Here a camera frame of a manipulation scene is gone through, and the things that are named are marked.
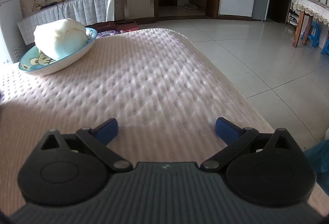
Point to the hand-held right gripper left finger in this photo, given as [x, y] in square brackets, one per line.
[109, 130]

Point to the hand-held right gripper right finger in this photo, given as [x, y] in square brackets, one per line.
[226, 129]

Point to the pink quilted blanket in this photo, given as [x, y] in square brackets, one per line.
[154, 72]

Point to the blue cartoon plate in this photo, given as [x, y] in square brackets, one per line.
[75, 59]

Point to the purple patterned pack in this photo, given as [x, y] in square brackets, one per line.
[108, 34]

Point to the blue plastic bag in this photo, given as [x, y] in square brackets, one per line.
[318, 159]

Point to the dark wooden television cabinet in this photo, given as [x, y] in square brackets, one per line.
[105, 26]

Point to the red plastic object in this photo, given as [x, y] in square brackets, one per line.
[127, 26]

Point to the napa cabbage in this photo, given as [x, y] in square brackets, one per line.
[59, 36]

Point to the grey lace cabinet cloth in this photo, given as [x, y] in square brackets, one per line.
[84, 8]

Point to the wooden side table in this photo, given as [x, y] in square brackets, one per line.
[299, 29]

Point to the pair of slippers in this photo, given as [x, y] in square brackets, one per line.
[191, 6]

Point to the blue plastic stool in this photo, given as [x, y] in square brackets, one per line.
[326, 47]
[312, 32]

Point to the dark shoe rack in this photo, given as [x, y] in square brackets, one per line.
[290, 14]

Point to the black power strip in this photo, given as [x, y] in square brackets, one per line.
[48, 5]

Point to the white chest freezer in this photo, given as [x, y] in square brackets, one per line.
[10, 29]

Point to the cream lace tablecloth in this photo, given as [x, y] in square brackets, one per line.
[308, 7]

